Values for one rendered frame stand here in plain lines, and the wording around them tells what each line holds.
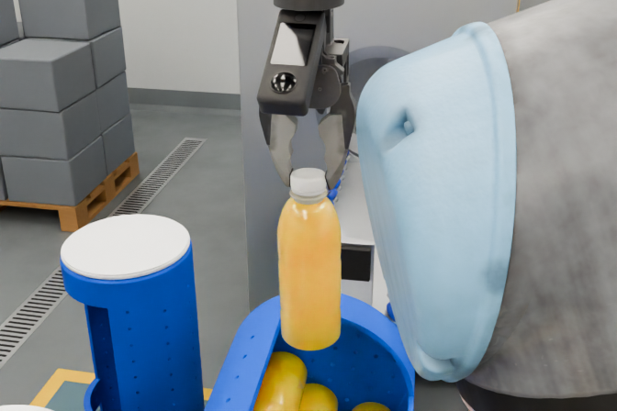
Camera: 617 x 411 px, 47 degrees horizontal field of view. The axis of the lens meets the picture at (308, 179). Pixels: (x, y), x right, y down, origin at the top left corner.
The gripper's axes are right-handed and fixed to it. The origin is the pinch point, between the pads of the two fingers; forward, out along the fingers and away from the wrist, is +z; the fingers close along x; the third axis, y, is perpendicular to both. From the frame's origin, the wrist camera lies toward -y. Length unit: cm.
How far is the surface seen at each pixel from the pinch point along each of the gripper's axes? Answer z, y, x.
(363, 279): 51, 56, -1
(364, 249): 44, 56, -1
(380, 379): 41.2, 15.8, -7.7
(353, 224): 60, 95, 5
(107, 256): 47, 51, 53
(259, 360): 27.0, 1.2, 7.1
